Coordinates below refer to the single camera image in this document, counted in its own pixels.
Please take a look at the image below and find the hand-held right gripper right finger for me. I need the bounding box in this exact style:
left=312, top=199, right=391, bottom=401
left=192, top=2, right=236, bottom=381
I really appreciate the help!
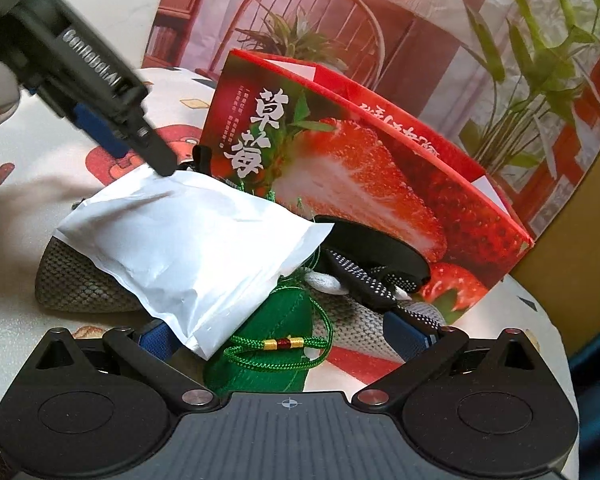
left=352, top=310, right=552, bottom=410

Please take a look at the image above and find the grey mesh pad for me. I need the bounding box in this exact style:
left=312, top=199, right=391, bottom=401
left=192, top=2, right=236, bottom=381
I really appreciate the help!
left=324, top=294, right=447, bottom=367
left=34, top=236, right=152, bottom=314

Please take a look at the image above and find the white plastic packet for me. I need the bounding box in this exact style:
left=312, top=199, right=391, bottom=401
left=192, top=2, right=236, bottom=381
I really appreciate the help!
left=57, top=167, right=336, bottom=362

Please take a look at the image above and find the black white-dotted sock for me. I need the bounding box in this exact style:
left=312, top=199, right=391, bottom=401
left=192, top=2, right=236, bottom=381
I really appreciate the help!
left=312, top=214, right=445, bottom=335

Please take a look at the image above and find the wooden panel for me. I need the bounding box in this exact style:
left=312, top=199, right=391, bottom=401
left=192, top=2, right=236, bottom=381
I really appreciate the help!
left=509, top=125, right=600, bottom=357

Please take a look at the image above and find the green drawstring pouch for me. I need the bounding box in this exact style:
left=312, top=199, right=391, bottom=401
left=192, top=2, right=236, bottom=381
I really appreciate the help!
left=204, top=184, right=335, bottom=395

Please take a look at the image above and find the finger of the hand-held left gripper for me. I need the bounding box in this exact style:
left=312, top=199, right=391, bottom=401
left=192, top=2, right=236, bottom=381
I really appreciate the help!
left=31, top=89, right=132, bottom=157
left=24, top=0, right=179, bottom=178

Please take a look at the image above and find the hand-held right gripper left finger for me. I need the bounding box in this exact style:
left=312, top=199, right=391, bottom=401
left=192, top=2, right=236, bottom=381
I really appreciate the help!
left=29, top=321, right=221, bottom=412

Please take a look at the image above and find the printed room scene backdrop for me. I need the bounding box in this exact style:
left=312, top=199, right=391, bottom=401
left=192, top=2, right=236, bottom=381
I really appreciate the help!
left=145, top=0, right=600, bottom=242

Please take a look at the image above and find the red strawberry print box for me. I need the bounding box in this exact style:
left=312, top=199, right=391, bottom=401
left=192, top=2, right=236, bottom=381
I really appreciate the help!
left=200, top=49, right=537, bottom=327

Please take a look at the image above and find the small white knit item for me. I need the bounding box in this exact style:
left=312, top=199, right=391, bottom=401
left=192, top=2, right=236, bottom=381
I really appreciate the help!
left=304, top=269, right=345, bottom=295

